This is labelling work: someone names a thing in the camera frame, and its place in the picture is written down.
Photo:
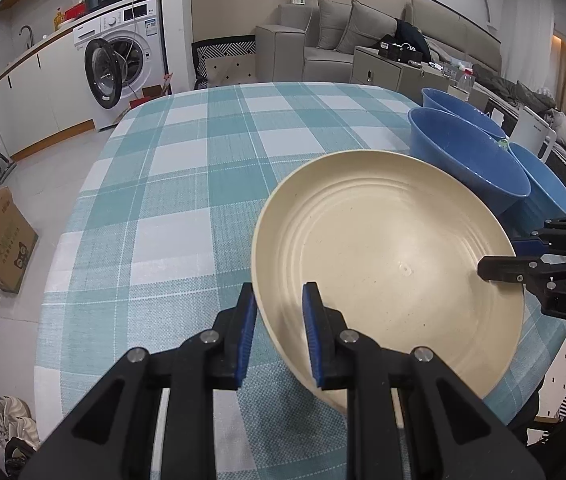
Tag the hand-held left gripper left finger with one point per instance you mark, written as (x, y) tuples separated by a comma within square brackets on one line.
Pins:
[(245, 330)]

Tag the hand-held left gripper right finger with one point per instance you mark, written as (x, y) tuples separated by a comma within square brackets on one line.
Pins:
[(313, 335)]

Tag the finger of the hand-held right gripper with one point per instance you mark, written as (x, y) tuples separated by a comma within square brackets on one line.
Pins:
[(508, 269), (528, 246)]

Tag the light blue bowl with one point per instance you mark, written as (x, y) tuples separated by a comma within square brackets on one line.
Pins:
[(543, 185)]

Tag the cream round plate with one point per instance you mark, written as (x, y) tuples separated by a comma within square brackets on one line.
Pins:
[(388, 270)]

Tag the dark blue bowl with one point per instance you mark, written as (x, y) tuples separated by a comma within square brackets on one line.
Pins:
[(458, 107), (463, 160)]

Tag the white electric kettle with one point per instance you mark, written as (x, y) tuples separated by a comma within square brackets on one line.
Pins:
[(530, 130)]

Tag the teal checked tablecloth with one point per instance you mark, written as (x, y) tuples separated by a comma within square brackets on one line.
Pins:
[(173, 210)]

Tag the dark grey blanket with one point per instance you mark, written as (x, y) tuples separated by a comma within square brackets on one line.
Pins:
[(513, 90)]

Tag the clear water bottle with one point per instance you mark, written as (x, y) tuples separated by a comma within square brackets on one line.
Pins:
[(465, 82)]

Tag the grey side cabinet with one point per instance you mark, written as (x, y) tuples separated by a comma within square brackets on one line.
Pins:
[(383, 72)]

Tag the black box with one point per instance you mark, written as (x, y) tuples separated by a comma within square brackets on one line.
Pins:
[(395, 52)]

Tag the black jacket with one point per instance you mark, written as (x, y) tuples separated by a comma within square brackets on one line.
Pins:
[(410, 37)]

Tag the brown cardboard box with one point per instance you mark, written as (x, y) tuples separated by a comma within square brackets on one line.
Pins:
[(8, 245)]

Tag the red cardboard box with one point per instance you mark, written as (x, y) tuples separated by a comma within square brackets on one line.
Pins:
[(150, 95)]

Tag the white sneakers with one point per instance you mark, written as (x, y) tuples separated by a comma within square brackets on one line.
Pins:
[(8, 420)]

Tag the grey cushion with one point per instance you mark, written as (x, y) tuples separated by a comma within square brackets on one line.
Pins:
[(368, 27), (328, 22)]

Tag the black white patterned mat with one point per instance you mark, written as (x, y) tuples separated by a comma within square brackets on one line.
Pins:
[(223, 52)]

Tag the grey sofa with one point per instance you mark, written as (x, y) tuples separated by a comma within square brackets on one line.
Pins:
[(278, 50)]

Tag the floor mop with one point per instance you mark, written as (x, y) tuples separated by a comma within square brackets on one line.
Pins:
[(3, 160)]

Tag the white kitchen base cabinet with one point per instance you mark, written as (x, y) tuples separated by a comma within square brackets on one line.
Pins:
[(38, 100)]

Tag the white washing machine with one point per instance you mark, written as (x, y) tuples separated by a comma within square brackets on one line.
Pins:
[(138, 35)]

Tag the yellow bottle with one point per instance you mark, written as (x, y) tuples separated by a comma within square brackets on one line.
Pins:
[(59, 19)]

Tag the kitchen faucet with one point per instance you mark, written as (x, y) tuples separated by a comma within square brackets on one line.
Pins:
[(27, 35)]

